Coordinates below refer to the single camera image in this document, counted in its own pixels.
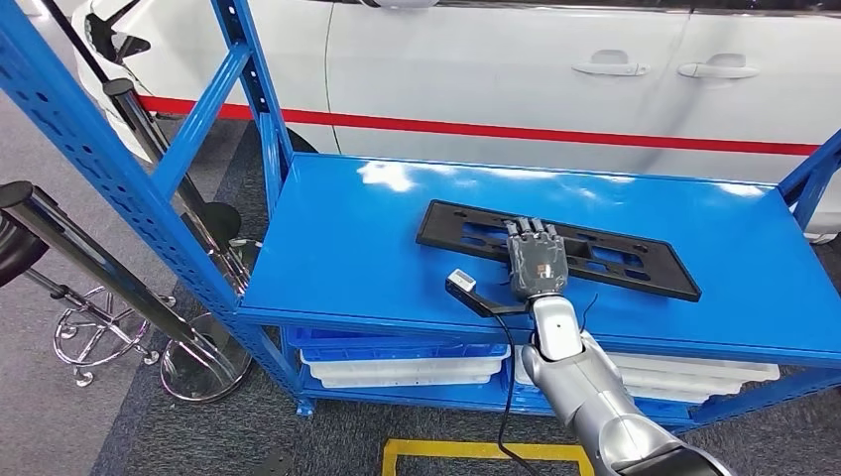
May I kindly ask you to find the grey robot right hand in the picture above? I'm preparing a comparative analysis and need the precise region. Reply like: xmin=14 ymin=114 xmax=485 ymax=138
xmin=503 ymin=216 xmax=570 ymax=302

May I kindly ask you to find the black plastic plate part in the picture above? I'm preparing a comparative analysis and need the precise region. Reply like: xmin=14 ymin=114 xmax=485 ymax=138
xmin=416 ymin=199 xmax=703 ymax=303

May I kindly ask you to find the blue metal shelf rack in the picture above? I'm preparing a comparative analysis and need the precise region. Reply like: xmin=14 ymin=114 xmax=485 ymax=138
xmin=0 ymin=0 xmax=841 ymax=436

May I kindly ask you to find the white plastic bin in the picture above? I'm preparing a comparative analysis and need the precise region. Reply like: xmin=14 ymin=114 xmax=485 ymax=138
xmin=300 ymin=349 xmax=513 ymax=383
xmin=318 ymin=371 xmax=495 ymax=390
xmin=614 ymin=374 xmax=745 ymax=401
xmin=514 ymin=346 xmax=781 ymax=386

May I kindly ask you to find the white car with red stripe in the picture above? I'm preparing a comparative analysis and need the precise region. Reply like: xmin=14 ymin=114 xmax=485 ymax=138
xmin=68 ymin=0 xmax=841 ymax=246

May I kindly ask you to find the black pole with black base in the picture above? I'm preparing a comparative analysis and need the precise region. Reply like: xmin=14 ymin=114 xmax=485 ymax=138
xmin=39 ymin=0 xmax=244 ymax=252

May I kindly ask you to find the black stool with chrome base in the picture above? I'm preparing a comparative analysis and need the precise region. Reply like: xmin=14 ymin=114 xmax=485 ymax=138
xmin=0 ymin=216 xmax=180 ymax=389

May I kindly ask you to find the pale wrist camera on bracket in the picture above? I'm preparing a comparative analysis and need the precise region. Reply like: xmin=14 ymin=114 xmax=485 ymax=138
xmin=444 ymin=267 xmax=533 ymax=320

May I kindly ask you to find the black camera cable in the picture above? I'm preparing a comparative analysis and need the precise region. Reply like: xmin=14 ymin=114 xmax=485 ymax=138
xmin=491 ymin=314 xmax=544 ymax=476

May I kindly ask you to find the white car door handle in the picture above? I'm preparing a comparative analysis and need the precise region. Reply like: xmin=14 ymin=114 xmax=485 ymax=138
xmin=675 ymin=52 xmax=762 ymax=82
xmin=569 ymin=48 xmax=653 ymax=78

